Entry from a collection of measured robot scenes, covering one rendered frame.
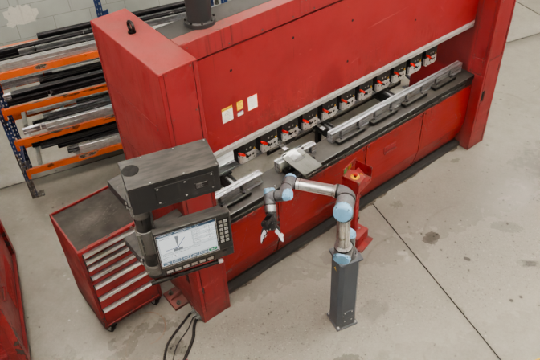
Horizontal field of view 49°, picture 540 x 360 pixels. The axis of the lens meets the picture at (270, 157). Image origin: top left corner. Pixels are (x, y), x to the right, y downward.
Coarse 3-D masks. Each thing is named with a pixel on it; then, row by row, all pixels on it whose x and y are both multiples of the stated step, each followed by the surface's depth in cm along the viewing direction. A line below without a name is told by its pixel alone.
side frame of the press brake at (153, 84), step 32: (96, 32) 374; (128, 64) 354; (160, 64) 330; (192, 64) 334; (128, 96) 380; (160, 96) 334; (192, 96) 346; (128, 128) 409; (160, 128) 356; (192, 128) 358; (192, 288) 456; (224, 288) 463
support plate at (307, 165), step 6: (300, 150) 472; (288, 156) 467; (306, 156) 466; (288, 162) 461; (294, 162) 461; (300, 162) 461; (306, 162) 461; (312, 162) 460; (318, 162) 460; (300, 168) 456; (306, 168) 456; (312, 168) 455
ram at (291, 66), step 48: (384, 0) 445; (432, 0) 484; (240, 48) 379; (288, 48) 406; (336, 48) 438; (384, 48) 475; (240, 96) 400; (288, 96) 431; (336, 96) 467; (240, 144) 424
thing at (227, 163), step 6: (390, 84) 555; (354, 102) 534; (318, 120) 513; (300, 132) 505; (258, 150) 483; (222, 156) 473; (228, 156) 473; (222, 162) 467; (228, 162) 468; (234, 162) 471; (222, 168) 466; (228, 168) 471; (234, 168) 475; (222, 174) 470
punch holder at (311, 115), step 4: (316, 108) 458; (308, 112) 454; (312, 112) 457; (316, 112) 461; (300, 116) 455; (304, 116) 453; (308, 116) 456; (312, 116) 459; (316, 116) 462; (300, 120) 458; (308, 120) 459; (312, 120) 461; (316, 120) 465; (300, 124) 461; (304, 124) 458; (308, 124) 461; (312, 124) 464; (316, 124) 467; (300, 128) 464; (304, 128) 460; (308, 128) 463
